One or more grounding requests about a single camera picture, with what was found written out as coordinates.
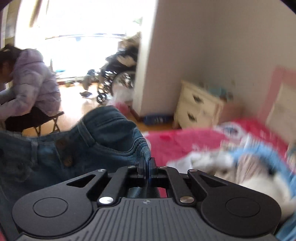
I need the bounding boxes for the blue denim jeans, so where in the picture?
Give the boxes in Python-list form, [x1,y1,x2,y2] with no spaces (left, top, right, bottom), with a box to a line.
[1,106,151,240]

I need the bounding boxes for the blue bottle pack on floor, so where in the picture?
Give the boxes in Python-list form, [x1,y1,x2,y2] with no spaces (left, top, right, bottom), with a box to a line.
[143,114,174,126]

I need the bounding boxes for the cream drawer nightstand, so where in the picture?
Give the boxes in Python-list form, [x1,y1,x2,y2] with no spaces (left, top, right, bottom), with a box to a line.
[173,80,225,128]

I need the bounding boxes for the black wheelchair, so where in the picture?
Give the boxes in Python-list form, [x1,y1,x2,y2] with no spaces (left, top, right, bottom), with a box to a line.
[80,47,138,104]

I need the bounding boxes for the pink and cream headboard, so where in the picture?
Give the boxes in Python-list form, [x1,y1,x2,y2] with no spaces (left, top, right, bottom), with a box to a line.
[258,66,295,143]

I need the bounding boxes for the person in lilac jacket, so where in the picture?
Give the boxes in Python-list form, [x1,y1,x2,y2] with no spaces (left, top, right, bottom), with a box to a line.
[1,45,61,133]

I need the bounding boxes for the black folding stool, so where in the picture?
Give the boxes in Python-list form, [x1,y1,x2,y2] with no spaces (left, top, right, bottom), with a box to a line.
[29,111,64,137]

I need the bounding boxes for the pink floral fleece blanket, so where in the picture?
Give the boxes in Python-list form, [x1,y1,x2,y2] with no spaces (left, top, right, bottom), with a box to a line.
[116,101,296,200]

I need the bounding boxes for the pile of mixed clothes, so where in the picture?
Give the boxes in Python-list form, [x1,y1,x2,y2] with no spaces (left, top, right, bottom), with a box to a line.
[167,141,295,221]

